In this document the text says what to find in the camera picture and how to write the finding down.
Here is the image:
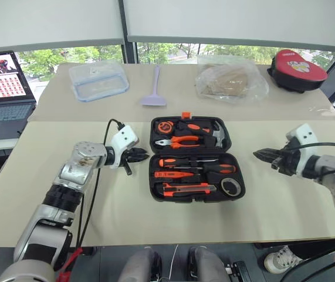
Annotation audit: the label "steel claw hammer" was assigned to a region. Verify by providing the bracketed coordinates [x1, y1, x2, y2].
[176, 119, 230, 149]

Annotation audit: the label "orange black flat screwdriver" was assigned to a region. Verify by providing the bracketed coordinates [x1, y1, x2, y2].
[158, 157, 219, 167]

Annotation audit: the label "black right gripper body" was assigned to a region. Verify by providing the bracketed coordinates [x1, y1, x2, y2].
[271, 140, 302, 177]

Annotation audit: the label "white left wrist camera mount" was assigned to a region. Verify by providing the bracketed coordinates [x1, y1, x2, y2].
[108, 125, 140, 170]

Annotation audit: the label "red black heart-shaped case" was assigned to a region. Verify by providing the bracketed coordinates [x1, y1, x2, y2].
[266, 49, 329, 93]

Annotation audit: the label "grey rounded shape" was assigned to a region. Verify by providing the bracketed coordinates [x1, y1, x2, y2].
[117, 247, 163, 282]
[187, 246, 230, 282]

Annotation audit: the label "purple silicone spatula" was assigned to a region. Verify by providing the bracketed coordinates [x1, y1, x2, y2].
[138, 65, 168, 108]

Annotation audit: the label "orange handled pliers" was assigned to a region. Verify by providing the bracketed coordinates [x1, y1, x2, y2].
[154, 135, 202, 150]

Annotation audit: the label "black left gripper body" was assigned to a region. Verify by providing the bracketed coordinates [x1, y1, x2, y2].
[123, 147, 134, 177]

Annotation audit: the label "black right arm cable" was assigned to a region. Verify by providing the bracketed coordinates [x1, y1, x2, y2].
[288, 142, 335, 177]

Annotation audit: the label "open laptop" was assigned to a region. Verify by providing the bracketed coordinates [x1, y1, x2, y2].
[0, 51, 38, 142]

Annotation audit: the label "thin white cable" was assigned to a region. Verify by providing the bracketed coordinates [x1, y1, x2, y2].
[168, 244, 180, 282]

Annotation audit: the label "white roller blind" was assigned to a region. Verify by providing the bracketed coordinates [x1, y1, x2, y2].
[0, 0, 126, 52]
[122, 0, 335, 50]

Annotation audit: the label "orange black utility knife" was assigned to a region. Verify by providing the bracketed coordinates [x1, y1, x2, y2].
[162, 182, 217, 197]

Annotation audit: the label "white sneaker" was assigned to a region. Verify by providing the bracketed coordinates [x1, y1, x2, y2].
[263, 244, 304, 274]

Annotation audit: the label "red strap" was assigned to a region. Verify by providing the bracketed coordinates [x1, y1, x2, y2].
[56, 247, 84, 282]

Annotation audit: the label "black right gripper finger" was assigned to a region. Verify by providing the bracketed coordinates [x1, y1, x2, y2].
[253, 147, 280, 157]
[253, 153, 280, 163]

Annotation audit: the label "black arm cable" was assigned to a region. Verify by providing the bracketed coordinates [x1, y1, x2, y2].
[288, 142, 335, 177]
[75, 118, 126, 251]

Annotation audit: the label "clear plastic food container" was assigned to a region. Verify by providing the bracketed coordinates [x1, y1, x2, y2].
[68, 61, 130, 103]

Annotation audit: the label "clear bag with brown contents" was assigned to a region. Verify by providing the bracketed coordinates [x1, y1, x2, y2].
[194, 55, 270, 104]

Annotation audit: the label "orange black tape measure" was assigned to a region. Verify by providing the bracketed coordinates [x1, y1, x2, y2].
[155, 119, 177, 135]

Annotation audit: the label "black orange Phillips screwdriver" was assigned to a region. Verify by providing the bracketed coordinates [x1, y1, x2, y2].
[172, 163, 236, 175]

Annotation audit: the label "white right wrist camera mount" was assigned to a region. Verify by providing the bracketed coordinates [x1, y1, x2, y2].
[285, 123, 321, 177]

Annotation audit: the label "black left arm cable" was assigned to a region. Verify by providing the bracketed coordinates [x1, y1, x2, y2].
[75, 118, 126, 251]

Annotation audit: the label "orange test pen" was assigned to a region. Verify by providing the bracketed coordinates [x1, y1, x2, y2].
[154, 171, 201, 179]

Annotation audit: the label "black tape roll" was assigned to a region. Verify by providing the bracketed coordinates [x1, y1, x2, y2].
[220, 177, 242, 197]

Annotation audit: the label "grey window post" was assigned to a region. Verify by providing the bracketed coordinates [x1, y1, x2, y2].
[118, 0, 139, 65]

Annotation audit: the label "black floor bracket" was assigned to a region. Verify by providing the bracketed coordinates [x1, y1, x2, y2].
[225, 260, 255, 282]

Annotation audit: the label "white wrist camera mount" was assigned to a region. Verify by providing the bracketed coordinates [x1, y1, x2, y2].
[285, 123, 321, 177]
[108, 125, 140, 170]

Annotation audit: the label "black orange tool kit case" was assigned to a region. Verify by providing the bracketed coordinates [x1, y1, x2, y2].
[148, 112, 246, 204]

